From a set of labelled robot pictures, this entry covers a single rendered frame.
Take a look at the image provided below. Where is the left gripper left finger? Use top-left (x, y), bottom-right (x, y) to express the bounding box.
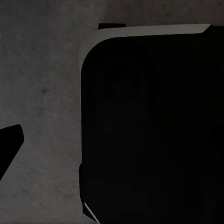
top-left (0, 124), bottom-right (24, 180)

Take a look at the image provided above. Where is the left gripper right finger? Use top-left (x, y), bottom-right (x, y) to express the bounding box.
top-left (209, 124), bottom-right (224, 162)

